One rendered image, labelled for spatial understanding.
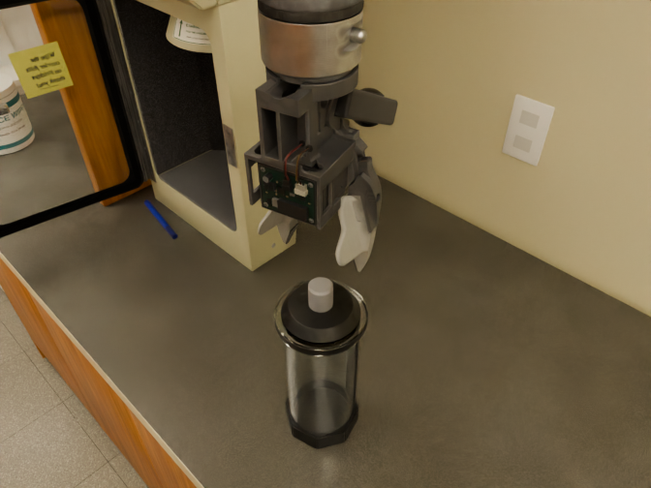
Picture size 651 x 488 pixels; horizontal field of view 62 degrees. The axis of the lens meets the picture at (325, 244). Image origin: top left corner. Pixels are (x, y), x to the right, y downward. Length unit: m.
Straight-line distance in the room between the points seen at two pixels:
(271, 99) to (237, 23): 0.39
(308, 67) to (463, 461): 0.58
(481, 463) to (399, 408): 0.13
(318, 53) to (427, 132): 0.77
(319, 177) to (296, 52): 0.09
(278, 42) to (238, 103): 0.43
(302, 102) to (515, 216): 0.77
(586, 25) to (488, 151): 0.28
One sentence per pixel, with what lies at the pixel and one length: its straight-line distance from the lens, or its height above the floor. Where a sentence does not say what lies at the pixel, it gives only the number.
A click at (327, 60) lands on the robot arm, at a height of 1.49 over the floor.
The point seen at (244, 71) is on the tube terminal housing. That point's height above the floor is 1.32.
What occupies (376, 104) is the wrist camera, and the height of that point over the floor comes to 1.42.
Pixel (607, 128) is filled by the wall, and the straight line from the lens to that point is 0.97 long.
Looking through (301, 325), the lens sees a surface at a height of 1.18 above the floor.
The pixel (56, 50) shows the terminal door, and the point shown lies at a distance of 1.03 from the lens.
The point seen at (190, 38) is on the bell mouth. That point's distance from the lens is 0.88.
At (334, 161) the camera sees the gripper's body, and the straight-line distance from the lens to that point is 0.43.
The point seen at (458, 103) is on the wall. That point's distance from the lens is 1.08.
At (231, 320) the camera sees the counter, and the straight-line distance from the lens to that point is 0.93.
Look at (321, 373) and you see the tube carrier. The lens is 0.65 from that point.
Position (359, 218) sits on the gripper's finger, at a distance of 0.50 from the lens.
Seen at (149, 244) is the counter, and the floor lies 0.94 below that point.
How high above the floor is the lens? 1.64
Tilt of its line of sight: 42 degrees down
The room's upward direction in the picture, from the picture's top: straight up
